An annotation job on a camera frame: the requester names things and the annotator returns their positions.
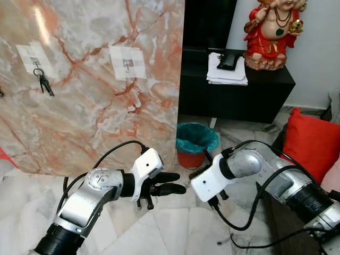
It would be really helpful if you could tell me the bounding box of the metal hook with white tape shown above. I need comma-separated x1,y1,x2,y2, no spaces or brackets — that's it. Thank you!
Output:
109,45,147,81
16,41,55,79

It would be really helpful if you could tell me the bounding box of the red cushion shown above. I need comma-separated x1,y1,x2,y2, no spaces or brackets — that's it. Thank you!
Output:
282,108,340,184

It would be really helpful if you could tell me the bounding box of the dark key bunch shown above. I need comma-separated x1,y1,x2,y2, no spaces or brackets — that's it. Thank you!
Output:
33,68,55,97

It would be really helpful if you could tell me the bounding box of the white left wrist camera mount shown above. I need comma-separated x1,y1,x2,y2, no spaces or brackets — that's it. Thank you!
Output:
130,148,164,201

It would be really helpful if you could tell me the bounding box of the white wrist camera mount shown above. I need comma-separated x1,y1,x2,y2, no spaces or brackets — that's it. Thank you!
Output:
130,148,164,201
190,154,234,202

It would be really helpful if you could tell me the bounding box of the red laughing buddha statue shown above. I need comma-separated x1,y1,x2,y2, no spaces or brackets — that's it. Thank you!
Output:
243,0,308,71

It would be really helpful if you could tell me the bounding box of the black television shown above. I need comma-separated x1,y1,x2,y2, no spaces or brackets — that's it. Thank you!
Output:
183,0,238,51

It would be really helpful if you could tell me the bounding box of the orange veined marble board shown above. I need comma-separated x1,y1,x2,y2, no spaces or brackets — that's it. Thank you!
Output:
0,0,185,177

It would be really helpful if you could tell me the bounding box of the small black device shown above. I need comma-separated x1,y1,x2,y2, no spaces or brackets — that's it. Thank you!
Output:
216,52,242,71

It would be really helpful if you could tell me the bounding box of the pink cushion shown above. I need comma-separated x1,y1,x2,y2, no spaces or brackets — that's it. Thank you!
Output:
320,157,340,194

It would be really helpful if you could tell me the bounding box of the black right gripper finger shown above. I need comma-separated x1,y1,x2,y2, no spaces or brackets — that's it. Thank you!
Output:
189,163,214,182

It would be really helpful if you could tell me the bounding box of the dark armchair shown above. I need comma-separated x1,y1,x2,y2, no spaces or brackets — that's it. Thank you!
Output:
263,127,340,255

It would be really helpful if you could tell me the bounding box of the white paper stack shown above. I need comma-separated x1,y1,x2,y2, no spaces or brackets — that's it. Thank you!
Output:
206,52,249,87

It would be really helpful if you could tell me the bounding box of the orange bin with teal liner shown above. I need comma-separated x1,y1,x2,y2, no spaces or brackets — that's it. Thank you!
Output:
176,122,220,169

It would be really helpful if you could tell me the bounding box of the black low console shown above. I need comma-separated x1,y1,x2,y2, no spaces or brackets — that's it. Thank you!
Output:
178,47,296,124

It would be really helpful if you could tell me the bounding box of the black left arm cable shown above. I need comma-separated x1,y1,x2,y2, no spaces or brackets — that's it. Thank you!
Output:
64,140,149,197

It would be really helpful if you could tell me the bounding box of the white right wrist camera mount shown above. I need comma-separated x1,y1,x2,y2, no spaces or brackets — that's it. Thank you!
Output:
190,154,234,202

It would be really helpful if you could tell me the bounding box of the grey patterned cushion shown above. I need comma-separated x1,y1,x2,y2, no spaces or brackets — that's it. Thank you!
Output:
329,90,340,123

